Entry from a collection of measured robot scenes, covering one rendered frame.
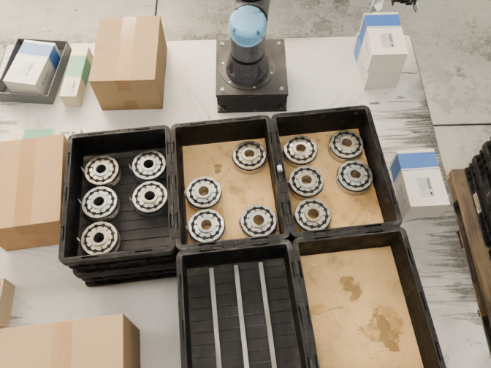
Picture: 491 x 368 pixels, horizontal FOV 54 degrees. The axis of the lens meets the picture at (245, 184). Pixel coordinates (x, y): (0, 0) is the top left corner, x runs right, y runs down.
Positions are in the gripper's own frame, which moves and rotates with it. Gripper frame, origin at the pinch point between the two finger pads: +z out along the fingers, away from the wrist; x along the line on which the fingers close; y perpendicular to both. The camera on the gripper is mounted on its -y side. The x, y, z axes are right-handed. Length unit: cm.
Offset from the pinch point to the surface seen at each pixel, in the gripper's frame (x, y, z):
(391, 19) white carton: 3.3, -6.3, 9.3
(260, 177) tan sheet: -45, 53, 14
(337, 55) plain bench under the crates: -12.7, -7.1, 27.3
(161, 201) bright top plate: -74, 62, 11
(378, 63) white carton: -3.0, 10.0, 13.7
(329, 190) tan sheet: -25, 58, 14
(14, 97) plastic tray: -132, 12, 25
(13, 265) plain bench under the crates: -121, 75, 27
